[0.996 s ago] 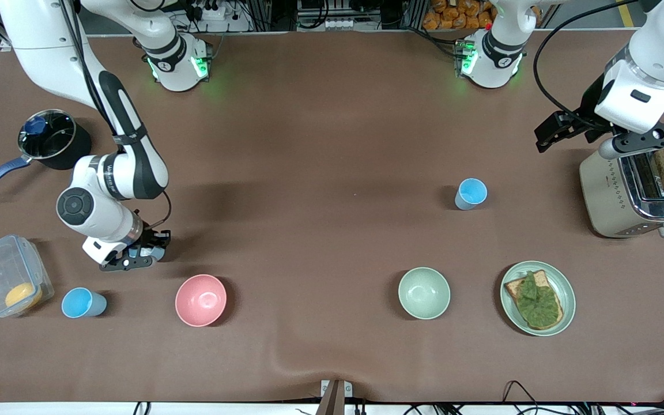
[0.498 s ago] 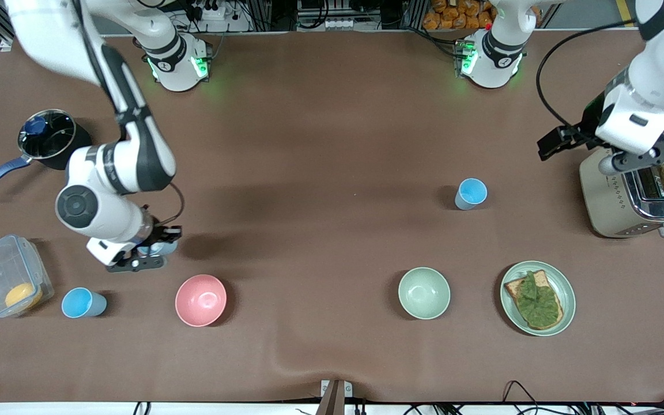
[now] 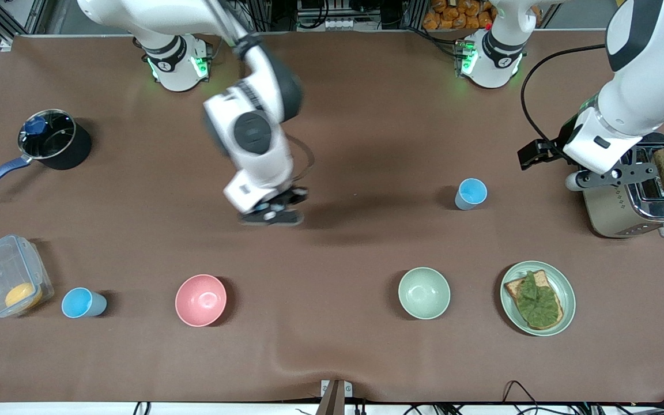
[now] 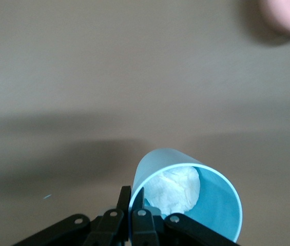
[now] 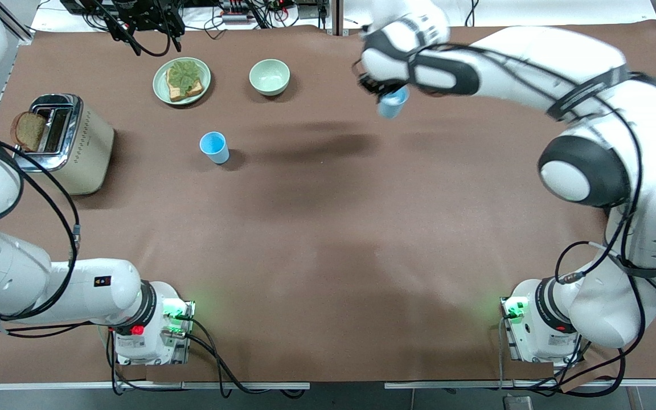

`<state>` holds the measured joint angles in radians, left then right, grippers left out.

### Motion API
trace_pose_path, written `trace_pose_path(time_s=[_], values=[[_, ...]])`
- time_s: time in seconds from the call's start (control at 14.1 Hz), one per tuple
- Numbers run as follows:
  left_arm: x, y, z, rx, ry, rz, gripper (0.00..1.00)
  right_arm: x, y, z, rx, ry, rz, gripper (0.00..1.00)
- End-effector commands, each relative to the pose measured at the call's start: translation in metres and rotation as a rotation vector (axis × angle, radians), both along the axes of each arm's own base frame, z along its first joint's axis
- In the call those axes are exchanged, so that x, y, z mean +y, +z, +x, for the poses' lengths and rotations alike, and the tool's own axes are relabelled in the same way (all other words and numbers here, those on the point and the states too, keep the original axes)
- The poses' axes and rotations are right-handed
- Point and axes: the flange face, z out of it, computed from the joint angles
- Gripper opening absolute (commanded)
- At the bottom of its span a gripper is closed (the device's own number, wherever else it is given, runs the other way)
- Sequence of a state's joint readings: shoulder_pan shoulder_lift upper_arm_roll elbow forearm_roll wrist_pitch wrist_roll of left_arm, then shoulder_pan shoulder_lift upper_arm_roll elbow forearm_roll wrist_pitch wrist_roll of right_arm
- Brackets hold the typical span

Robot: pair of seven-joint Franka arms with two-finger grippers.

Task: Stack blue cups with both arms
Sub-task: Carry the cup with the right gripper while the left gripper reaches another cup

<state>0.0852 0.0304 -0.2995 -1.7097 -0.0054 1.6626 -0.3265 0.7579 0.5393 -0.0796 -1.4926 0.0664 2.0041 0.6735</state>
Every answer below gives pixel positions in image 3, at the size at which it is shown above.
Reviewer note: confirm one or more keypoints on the orange round food piece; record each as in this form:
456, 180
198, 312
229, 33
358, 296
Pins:
23, 295

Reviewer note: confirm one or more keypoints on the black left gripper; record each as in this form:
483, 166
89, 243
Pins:
555, 147

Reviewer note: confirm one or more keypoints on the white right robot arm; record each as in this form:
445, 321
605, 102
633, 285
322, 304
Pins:
251, 132

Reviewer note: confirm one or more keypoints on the pale green plate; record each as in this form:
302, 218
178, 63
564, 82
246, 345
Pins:
565, 294

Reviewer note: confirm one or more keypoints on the small dark blue object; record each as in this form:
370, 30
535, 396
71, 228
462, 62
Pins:
36, 125

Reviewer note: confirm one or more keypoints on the green lettuce leaf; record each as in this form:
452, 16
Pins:
539, 302

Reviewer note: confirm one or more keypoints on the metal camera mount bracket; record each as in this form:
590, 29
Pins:
333, 397

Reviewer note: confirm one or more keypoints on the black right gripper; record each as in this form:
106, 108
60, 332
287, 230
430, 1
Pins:
290, 197

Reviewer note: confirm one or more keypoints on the light blue plastic cup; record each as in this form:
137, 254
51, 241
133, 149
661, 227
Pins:
471, 193
81, 303

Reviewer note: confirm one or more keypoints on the silver toaster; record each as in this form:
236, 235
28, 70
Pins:
614, 213

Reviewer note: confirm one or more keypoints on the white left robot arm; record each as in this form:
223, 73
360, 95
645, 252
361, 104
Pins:
649, 69

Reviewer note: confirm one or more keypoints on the brown table mat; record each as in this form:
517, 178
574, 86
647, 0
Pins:
366, 144

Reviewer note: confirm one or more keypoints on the pale green bowl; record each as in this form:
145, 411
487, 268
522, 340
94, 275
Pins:
424, 293

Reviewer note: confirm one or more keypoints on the toast slice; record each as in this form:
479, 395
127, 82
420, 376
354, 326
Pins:
513, 287

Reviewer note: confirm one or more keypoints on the bag of orange snacks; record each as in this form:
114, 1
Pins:
459, 14

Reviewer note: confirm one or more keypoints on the pink bowl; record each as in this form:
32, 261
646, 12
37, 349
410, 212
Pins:
200, 300

